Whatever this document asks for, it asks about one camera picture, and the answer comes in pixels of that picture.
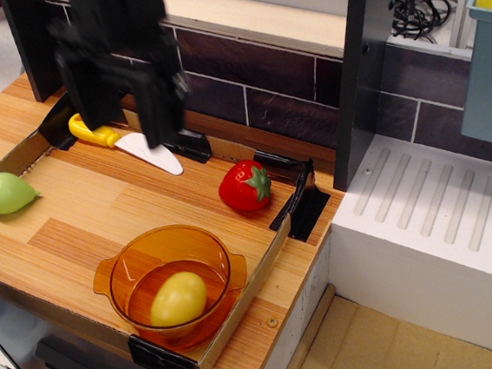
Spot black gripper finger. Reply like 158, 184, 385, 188
131, 69, 190, 149
57, 56, 122, 130

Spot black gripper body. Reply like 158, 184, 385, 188
48, 0, 184, 96

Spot yellow plastic potato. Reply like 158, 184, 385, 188
150, 271, 207, 327

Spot cardboard fence with black tape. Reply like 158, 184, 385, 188
0, 82, 341, 369

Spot orange transparent pot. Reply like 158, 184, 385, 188
94, 225, 247, 353

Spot red plastic strawberry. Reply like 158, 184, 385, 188
219, 160, 272, 211

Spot green plastic pear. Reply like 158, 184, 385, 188
0, 172, 40, 214

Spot white toy sink drainboard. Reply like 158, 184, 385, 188
330, 136, 492, 350

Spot yellow handled white toy knife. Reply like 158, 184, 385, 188
68, 114, 184, 175

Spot dark grey vertical post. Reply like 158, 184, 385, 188
333, 0, 395, 191

